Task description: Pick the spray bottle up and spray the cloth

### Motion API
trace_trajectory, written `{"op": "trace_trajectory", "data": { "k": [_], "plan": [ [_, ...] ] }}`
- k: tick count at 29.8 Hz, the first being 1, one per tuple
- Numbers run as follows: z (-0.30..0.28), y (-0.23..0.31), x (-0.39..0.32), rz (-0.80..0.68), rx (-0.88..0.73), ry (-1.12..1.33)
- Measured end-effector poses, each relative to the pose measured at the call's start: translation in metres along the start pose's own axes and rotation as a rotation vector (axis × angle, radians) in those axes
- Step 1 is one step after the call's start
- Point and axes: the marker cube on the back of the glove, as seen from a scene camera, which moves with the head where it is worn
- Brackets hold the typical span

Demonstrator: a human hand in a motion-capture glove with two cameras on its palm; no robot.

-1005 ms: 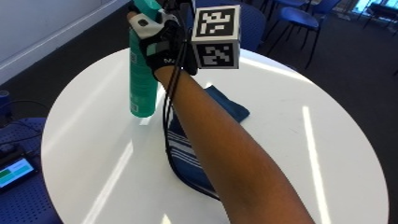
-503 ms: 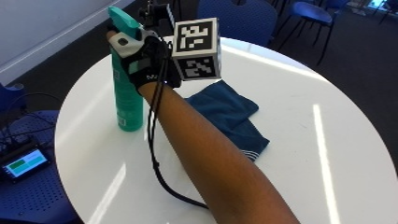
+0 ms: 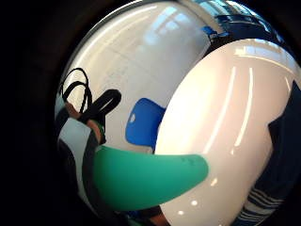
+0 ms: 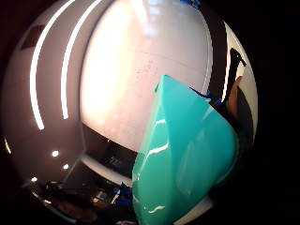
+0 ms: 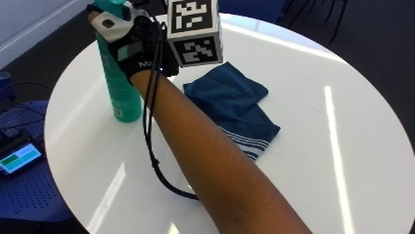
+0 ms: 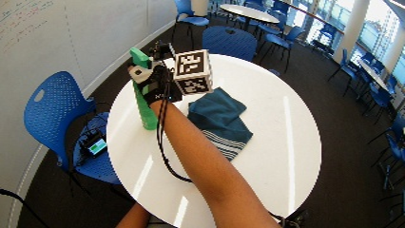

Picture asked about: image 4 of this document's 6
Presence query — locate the blue object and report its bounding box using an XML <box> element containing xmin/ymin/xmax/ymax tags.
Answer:
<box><xmin>110</xmin><ymin>182</ymin><xmax>134</xmax><ymax>208</ymax></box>

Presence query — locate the long ceiling light strip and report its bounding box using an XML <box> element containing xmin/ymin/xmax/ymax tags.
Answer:
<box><xmin>59</xmin><ymin>0</ymin><xmax>104</xmax><ymax>120</ymax></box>
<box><xmin>29</xmin><ymin>0</ymin><xmax>77</xmax><ymax>131</ymax></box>

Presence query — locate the dark ceiling vent panel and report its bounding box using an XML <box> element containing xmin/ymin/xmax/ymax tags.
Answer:
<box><xmin>21</xmin><ymin>24</ymin><xmax>47</xmax><ymax>51</ymax></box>

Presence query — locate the the person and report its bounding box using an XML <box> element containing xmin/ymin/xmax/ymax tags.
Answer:
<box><xmin>223</xmin><ymin>47</ymin><xmax>256</xmax><ymax>148</ymax></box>

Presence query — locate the teal plastic bowl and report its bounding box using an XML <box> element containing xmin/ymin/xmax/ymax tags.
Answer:
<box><xmin>131</xmin><ymin>74</ymin><xmax>240</xmax><ymax>225</ymax></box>

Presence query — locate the blue cloth piece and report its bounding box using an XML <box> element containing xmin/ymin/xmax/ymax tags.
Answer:
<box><xmin>190</xmin><ymin>87</ymin><xmax>222</xmax><ymax>107</ymax></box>

